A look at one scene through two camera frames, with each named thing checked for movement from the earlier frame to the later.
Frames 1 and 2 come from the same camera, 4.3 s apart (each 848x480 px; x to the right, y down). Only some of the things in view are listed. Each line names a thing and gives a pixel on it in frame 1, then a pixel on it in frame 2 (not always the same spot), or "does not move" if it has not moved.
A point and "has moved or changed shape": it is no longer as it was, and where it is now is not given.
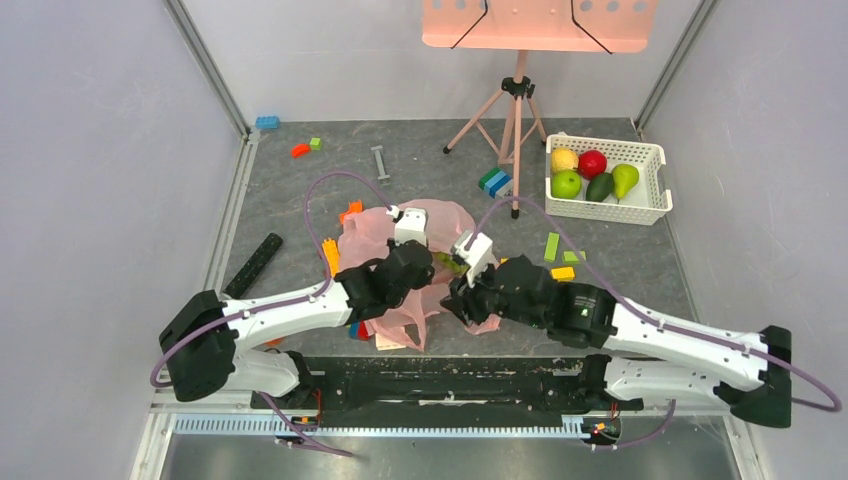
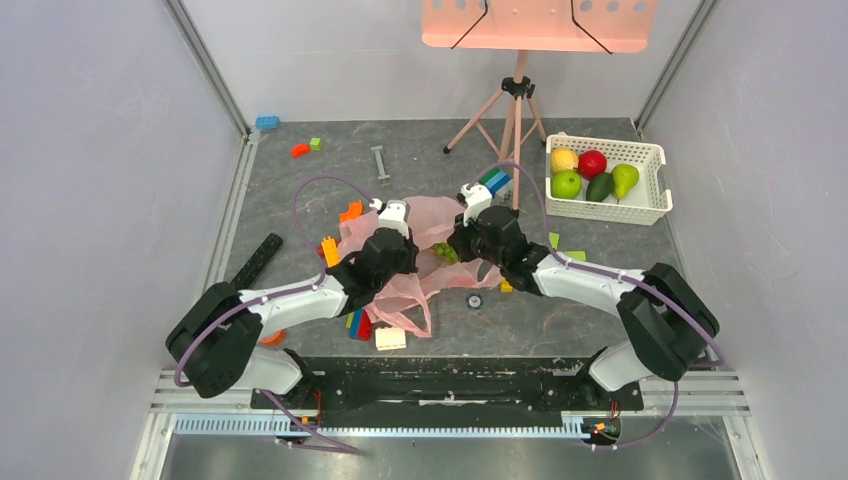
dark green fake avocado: [599, 187] does not move
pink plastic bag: [366, 233] has moved or changed shape
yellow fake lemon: [564, 159] does not move
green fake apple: [566, 184] does not move
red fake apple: [591, 163] does not move
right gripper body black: [468, 301] -> [465, 244]
